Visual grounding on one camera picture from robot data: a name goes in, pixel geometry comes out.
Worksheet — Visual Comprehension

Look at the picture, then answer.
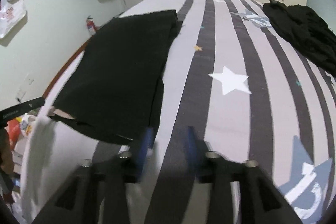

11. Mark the striped star bed sheet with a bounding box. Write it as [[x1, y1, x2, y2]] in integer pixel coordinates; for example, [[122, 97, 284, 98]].
[[21, 0, 335, 223]]

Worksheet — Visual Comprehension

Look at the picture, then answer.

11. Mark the white plastic bag on wall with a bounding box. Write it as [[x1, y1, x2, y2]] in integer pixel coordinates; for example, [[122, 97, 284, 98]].
[[0, 0, 27, 39]]

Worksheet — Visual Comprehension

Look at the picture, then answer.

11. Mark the black garment with beige lining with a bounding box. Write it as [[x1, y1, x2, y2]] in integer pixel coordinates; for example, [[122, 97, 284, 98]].
[[51, 10, 182, 145]]

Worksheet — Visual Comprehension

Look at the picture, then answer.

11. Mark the red fire extinguisher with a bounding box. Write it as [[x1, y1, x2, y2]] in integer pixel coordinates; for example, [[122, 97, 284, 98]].
[[86, 16, 97, 36]]

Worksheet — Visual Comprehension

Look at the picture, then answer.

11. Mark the black clothes pile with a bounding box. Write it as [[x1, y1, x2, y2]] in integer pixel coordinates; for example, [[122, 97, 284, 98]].
[[262, 0, 336, 76]]

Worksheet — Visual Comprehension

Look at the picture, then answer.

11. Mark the person left hand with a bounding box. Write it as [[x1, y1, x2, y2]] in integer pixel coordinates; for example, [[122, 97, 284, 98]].
[[1, 128, 15, 174]]

